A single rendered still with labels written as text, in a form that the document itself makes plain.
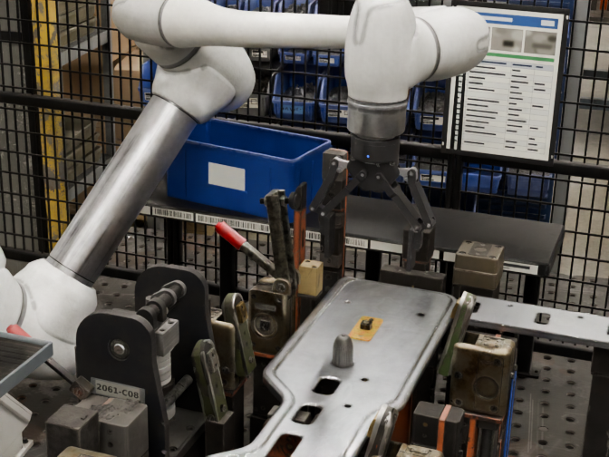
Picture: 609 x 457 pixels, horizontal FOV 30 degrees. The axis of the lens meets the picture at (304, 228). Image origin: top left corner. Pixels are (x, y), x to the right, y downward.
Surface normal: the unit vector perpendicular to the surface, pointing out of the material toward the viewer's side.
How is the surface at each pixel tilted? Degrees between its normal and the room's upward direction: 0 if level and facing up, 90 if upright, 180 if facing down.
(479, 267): 89
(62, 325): 90
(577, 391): 0
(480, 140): 90
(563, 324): 0
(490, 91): 90
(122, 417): 0
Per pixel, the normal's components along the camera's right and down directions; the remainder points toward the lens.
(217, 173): -0.48, 0.31
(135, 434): 0.94, 0.14
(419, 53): 0.76, 0.21
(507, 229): 0.03, -0.93
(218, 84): 0.60, 0.42
